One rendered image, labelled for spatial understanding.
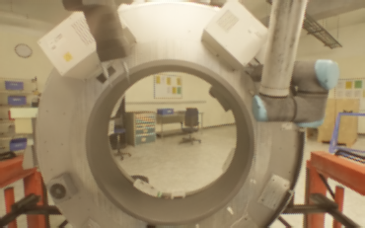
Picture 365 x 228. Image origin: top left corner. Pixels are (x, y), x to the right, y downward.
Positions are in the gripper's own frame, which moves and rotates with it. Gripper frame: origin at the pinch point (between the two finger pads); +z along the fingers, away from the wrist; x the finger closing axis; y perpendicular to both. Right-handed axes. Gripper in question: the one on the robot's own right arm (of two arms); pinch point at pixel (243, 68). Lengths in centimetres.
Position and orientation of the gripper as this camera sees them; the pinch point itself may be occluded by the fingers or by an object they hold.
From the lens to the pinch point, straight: 93.2
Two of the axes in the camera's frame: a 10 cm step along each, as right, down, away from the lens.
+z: -4.2, -2.1, 8.8
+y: 6.2, 6.4, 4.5
